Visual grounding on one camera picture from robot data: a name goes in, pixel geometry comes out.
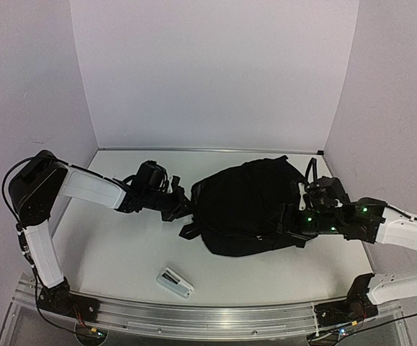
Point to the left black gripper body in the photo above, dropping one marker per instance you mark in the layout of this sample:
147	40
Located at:
169	206

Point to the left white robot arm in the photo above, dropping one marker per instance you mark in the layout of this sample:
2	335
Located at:
33	187

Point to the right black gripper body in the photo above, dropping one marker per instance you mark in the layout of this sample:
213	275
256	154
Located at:
294	219

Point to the aluminium mounting rail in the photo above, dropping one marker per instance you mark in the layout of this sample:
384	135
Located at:
107	321

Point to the white stapler box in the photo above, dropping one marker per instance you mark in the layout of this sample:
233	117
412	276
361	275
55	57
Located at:
175	283

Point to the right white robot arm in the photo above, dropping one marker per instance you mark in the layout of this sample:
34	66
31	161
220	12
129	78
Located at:
369	291

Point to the black student backpack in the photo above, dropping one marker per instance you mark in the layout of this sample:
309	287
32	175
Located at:
248	209

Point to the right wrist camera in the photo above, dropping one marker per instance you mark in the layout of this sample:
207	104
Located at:
326	193

